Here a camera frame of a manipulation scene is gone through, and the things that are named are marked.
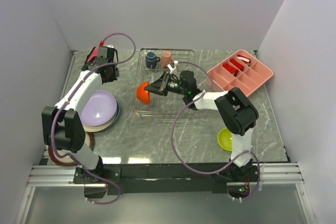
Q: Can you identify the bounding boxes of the orange bowl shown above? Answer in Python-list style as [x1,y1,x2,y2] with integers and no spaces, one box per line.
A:
[136,81,150,105]

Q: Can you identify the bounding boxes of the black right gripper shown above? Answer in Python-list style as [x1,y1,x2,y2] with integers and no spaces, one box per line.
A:
[145,72,187,97]

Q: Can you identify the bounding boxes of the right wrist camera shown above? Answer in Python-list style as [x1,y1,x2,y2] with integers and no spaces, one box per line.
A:
[167,60,179,74]

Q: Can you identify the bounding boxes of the pink compartment tray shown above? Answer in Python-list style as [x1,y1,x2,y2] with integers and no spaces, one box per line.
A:
[207,49,274,97]

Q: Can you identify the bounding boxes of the wire dish rack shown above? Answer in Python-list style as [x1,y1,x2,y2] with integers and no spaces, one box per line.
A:
[133,48,201,118]

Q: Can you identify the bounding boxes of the pink mug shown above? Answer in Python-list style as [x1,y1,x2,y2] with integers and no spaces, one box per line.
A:
[161,51,174,69]

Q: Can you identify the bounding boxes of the red white item in tray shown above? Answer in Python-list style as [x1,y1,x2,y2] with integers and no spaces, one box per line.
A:
[236,55,251,66]

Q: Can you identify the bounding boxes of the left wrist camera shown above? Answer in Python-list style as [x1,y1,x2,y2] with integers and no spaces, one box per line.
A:
[99,40,114,48]

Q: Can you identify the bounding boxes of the blue plate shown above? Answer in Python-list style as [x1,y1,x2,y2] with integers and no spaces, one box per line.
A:
[112,102,120,123]

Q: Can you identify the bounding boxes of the dark blue mug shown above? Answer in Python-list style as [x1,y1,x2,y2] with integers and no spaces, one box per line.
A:
[145,51,161,69]

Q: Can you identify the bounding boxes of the yellow-green bowl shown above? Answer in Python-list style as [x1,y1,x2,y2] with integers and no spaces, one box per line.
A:
[217,128,232,152]

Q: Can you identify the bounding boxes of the lavender plate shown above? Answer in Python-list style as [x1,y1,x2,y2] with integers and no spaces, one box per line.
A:
[80,90,118,126]

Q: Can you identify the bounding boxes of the brown rimmed cream plate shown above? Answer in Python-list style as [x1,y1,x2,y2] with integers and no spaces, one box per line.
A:
[48,132,95,166]

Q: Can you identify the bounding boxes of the pink cloth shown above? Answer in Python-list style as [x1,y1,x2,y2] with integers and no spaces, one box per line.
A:
[86,47,98,62]

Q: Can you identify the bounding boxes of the aluminium rail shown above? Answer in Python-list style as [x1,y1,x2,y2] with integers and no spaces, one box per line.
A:
[26,163,305,188]

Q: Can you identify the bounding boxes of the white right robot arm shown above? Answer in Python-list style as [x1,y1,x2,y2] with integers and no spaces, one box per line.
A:
[136,70,259,181]

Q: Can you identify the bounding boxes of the black base beam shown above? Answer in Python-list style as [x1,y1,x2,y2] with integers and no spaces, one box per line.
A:
[73,163,260,196]

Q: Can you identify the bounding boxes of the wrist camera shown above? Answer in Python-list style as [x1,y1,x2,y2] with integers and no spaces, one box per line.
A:
[99,40,114,48]
[167,60,179,74]

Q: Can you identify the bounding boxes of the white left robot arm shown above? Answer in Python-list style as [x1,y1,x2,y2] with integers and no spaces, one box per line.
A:
[41,46,118,183]

